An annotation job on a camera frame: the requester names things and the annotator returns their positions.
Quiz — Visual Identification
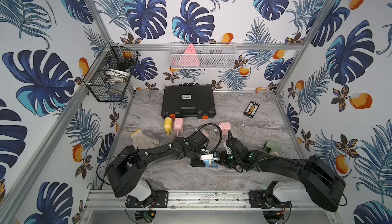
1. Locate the yellow pencil sharpener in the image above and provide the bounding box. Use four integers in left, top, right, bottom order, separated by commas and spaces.
164, 118, 173, 136

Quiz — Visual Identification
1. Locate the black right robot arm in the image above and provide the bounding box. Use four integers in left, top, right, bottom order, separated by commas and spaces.
216, 134, 346, 212

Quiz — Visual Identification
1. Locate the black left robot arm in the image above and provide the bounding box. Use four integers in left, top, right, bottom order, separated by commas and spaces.
105, 123, 223, 197

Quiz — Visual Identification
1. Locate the white work glove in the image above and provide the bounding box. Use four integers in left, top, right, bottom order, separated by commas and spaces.
130, 129, 159, 149

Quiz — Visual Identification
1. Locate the black plastic tool case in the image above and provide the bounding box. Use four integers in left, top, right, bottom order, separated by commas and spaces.
161, 85, 216, 120

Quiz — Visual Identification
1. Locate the pink triangular object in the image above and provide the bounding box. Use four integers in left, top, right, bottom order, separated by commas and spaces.
178, 43, 201, 68

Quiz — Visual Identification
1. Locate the aluminium front rail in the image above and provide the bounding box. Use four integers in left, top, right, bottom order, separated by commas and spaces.
84, 189, 335, 211

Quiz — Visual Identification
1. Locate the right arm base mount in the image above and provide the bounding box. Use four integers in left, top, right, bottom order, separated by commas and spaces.
249, 181, 293, 210

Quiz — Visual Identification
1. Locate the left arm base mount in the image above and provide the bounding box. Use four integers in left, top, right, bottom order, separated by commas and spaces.
125, 180, 169, 209

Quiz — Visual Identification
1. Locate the white wire mesh basket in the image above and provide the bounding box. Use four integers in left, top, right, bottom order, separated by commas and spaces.
168, 43, 237, 69

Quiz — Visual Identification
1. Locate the black wire basket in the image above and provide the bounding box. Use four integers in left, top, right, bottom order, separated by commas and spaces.
82, 42, 140, 103

